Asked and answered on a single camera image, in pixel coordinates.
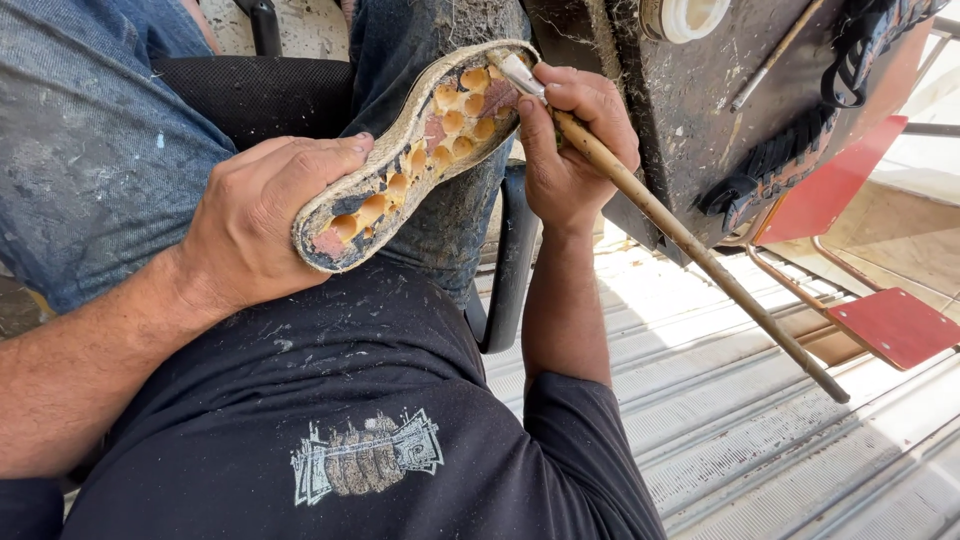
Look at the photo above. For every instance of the black treaded shoe sole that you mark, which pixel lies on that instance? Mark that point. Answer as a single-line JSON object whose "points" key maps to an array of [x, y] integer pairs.
{"points": [[787, 150]]}

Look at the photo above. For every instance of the black printed t-shirt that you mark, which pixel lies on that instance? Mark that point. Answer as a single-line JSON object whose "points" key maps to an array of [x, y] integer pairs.
{"points": [[300, 390]]}

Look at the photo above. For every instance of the dark dirty work stand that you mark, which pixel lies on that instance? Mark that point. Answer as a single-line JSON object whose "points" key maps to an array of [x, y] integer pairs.
{"points": [[675, 112]]}

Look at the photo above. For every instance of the red metal frame chair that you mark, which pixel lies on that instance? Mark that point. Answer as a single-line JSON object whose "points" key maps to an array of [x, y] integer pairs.
{"points": [[892, 326]]}

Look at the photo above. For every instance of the long wooden glue brush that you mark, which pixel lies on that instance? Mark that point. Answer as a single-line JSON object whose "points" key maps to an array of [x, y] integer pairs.
{"points": [[690, 240]]}

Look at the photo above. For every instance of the worn shoe sole with holes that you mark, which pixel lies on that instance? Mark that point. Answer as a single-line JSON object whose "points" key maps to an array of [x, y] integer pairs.
{"points": [[420, 142]]}

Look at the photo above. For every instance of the person's right hand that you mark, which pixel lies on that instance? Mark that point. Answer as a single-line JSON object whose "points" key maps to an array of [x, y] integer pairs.
{"points": [[577, 172]]}

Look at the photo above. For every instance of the thin metal rod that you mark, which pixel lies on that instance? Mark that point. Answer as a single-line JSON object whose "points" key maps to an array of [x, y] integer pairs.
{"points": [[776, 56]]}

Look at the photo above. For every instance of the white plastic jar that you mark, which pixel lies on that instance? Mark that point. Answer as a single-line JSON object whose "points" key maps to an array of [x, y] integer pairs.
{"points": [[686, 16]]}

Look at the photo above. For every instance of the black office chair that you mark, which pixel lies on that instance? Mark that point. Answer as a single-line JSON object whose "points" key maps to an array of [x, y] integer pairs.
{"points": [[255, 97]]}

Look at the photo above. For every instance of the blue stained jeans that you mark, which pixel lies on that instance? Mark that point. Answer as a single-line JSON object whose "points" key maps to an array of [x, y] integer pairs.
{"points": [[90, 150]]}

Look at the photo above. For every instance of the person's left hand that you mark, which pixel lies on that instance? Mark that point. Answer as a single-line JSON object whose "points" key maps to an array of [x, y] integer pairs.
{"points": [[247, 217]]}

